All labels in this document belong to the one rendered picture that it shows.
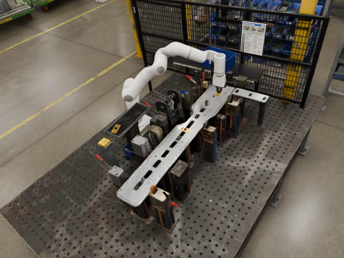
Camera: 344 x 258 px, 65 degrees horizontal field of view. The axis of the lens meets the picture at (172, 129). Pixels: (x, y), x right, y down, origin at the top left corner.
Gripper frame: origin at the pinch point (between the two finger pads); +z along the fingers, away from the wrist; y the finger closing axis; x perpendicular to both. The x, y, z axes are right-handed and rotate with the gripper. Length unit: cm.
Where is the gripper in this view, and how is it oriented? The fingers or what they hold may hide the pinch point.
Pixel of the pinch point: (219, 89)
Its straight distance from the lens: 229.9
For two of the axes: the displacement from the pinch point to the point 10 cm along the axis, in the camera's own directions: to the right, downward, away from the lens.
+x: 5.4, -6.1, 5.7
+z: 1.1, 7.3, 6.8
